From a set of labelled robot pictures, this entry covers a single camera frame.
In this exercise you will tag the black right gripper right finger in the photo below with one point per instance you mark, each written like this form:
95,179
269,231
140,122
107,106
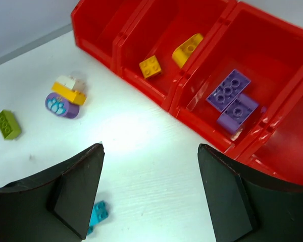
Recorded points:
246,204

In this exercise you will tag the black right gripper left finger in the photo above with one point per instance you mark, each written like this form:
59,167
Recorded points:
54,204

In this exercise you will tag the purple half-round lego brick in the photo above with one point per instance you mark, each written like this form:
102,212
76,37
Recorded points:
237,113

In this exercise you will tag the green long lego brick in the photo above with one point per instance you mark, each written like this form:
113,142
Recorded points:
9,127

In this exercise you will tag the purple rectangular lego brick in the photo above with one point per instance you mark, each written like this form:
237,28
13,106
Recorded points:
228,90

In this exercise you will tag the orange curved lego brick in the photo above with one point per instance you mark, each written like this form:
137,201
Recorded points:
182,53

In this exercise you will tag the cyan green lego cluster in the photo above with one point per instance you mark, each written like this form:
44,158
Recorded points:
99,213

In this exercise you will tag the purple yellow white lego stack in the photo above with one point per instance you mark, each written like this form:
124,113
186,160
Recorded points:
68,94

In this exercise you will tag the red divided bin tray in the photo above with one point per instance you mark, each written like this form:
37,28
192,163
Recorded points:
267,50

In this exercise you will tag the orange square lego brick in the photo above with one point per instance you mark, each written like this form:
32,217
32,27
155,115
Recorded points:
150,67

